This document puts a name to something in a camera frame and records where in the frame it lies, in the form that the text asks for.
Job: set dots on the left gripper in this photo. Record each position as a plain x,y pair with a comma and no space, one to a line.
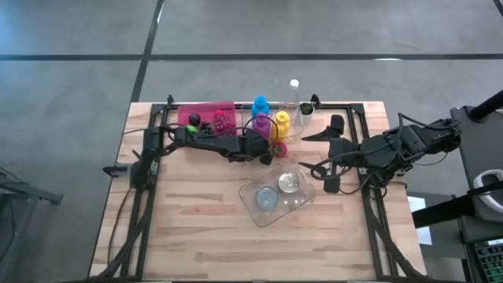
249,148

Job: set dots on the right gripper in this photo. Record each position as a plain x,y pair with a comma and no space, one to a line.
342,150

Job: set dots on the purple squeeze bottle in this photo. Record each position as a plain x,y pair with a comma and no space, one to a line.
261,126

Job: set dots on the red toy strawberry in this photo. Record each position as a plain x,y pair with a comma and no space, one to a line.
280,150

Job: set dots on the yellow squeeze bottle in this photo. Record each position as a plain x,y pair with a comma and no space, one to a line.
281,123

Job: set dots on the blue squeeze bottle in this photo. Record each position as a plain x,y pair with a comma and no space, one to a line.
260,106

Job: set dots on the red toy grape bunch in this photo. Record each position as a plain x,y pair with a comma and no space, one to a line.
222,120

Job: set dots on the gold tin can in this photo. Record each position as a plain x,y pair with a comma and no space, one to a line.
288,182

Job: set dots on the silver can blue label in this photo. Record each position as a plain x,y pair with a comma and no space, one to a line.
267,198

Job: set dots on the dark toy grape bunch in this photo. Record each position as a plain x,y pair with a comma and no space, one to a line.
206,128

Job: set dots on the clear plastic bin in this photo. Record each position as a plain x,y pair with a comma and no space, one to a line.
298,200
295,129

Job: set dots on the dark toy plum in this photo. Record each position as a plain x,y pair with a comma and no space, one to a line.
194,119

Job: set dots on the clear bottle white cap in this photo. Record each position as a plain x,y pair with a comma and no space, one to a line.
294,83

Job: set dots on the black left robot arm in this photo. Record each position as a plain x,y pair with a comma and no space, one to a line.
204,143

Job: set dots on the small plant white pot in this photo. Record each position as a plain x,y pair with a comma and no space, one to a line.
307,109

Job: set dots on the pink plastic bin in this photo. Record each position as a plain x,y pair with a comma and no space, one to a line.
184,114

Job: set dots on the white paper sheet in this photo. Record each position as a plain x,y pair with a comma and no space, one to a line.
416,204

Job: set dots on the black stand beam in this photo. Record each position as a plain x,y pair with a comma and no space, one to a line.
452,208
487,106
500,4

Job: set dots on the dark grey side cart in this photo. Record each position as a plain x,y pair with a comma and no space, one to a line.
491,145

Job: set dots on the backlit keyboard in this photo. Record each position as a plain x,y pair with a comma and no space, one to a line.
491,263

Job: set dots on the grey metal cart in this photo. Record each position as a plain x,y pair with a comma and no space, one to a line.
39,194

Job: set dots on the black aluminium table frame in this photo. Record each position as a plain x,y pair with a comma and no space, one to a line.
158,107

